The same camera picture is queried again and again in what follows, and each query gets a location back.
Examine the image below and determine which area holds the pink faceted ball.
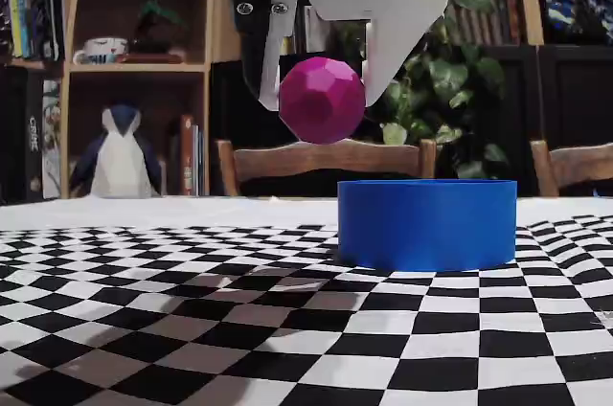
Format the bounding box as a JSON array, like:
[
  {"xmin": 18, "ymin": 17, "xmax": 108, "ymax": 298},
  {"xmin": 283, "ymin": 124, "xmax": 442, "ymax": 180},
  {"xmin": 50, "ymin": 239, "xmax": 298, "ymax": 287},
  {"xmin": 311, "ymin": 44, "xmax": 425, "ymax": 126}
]
[{"xmin": 279, "ymin": 55, "xmax": 368, "ymax": 145}]

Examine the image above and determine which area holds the blue round box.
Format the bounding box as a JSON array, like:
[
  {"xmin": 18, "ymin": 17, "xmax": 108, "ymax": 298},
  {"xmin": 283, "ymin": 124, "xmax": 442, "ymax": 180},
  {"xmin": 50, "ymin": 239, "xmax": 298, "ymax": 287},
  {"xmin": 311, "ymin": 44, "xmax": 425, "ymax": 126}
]
[{"xmin": 337, "ymin": 179, "xmax": 518, "ymax": 273}]

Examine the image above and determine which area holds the white game box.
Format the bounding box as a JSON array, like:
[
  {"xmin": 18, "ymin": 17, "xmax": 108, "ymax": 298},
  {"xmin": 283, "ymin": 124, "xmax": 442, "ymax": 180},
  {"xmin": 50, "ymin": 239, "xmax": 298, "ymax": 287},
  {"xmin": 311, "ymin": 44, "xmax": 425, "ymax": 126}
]
[{"xmin": 41, "ymin": 79, "xmax": 64, "ymax": 200}]

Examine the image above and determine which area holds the black Crime game box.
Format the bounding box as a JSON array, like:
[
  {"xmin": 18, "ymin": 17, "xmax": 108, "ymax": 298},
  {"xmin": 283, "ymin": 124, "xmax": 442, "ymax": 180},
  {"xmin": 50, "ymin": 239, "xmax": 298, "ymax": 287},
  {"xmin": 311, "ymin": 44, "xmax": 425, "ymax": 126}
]
[{"xmin": 22, "ymin": 70, "xmax": 45, "ymax": 202}]

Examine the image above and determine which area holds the wooden bookshelf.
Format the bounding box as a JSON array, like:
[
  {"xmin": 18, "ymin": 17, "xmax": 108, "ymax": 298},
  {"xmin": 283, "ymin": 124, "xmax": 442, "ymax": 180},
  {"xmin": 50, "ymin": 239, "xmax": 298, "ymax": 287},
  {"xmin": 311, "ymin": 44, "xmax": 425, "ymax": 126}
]
[{"xmin": 0, "ymin": 0, "xmax": 613, "ymax": 200}]

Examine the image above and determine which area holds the green pothos plant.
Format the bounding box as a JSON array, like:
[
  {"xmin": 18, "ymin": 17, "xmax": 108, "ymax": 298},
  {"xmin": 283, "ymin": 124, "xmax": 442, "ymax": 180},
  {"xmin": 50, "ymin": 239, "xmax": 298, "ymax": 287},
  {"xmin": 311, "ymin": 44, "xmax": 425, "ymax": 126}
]
[{"xmin": 334, "ymin": 0, "xmax": 511, "ymax": 182}]

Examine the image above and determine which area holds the wooden chair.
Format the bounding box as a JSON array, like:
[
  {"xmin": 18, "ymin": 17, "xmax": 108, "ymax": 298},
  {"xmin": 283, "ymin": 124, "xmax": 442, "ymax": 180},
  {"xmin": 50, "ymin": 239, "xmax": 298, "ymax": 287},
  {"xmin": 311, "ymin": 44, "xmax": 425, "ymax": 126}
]
[
  {"xmin": 530, "ymin": 139, "xmax": 613, "ymax": 197},
  {"xmin": 216, "ymin": 137, "xmax": 438, "ymax": 197}
]

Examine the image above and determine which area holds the brown book row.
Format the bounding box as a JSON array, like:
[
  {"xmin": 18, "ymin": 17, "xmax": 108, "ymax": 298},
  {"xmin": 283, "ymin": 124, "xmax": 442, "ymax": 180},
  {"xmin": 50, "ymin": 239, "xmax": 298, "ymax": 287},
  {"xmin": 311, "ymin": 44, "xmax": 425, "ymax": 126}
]
[{"xmin": 454, "ymin": 0, "xmax": 522, "ymax": 47}]

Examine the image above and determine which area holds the bonsai tree model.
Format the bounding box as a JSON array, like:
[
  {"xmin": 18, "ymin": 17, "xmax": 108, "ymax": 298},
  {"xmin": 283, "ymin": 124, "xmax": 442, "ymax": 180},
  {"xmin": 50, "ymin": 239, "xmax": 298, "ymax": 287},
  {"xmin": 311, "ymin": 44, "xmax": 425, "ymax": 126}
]
[{"xmin": 126, "ymin": 0, "xmax": 188, "ymax": 65}]

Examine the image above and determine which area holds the orange spine book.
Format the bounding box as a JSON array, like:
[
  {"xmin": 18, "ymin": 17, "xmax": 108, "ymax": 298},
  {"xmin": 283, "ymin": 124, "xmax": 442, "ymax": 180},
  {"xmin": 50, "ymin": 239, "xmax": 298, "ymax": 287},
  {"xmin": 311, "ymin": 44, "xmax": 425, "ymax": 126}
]
[{"xmin": 180, "ymin": 114, "xmax": 195, "ymax": 196}]

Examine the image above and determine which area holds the white face mug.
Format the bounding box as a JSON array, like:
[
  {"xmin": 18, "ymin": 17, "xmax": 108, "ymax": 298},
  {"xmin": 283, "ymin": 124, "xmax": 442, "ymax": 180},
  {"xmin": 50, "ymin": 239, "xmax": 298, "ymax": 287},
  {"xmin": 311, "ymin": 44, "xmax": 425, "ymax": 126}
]
[{"xmin": 72, "ymin": 36, "xmax": 129, "ymax": 66}]

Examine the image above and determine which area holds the black cabinet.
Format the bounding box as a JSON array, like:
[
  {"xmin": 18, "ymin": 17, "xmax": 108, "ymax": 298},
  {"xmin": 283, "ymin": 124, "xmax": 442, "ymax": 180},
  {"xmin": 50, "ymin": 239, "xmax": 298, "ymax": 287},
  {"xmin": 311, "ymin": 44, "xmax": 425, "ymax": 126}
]
[{"xmin": 210, "ymin": 44, "xmax": 613, "ymax": 197}]

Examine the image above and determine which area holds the starry night framed picture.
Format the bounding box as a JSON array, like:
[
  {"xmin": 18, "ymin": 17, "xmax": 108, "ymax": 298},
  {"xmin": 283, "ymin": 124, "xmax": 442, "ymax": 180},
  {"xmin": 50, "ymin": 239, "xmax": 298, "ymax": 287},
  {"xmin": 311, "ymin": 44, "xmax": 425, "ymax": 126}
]
[{"xmin": 543, "ymin": 0, "xmax": 613, "ymax": 47}]

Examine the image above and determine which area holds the paper penguin figure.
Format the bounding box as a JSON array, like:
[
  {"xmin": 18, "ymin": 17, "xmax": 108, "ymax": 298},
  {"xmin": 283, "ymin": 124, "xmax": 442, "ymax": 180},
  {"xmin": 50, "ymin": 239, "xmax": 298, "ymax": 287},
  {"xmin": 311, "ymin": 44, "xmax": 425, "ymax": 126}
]
[{"xmin": 70, "ymin": 103, "xmax": 162, "ymax": 199}]

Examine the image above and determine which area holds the yellow book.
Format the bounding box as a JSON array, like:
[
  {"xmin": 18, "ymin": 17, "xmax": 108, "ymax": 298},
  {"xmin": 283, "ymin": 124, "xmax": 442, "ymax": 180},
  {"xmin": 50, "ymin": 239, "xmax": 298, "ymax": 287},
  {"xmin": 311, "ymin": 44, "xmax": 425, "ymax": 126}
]
[{"xmin": 11, "ymin": 0, "xmax": 25, "ymax": 57}]

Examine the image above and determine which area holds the black white checkered mat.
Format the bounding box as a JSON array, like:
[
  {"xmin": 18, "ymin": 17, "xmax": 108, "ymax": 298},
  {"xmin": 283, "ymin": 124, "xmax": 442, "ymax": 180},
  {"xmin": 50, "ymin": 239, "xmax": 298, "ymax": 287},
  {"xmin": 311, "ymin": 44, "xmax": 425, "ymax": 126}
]
[{"xmin": 0, "ymin": 195, "xmax": 613, "ymax": 406}]

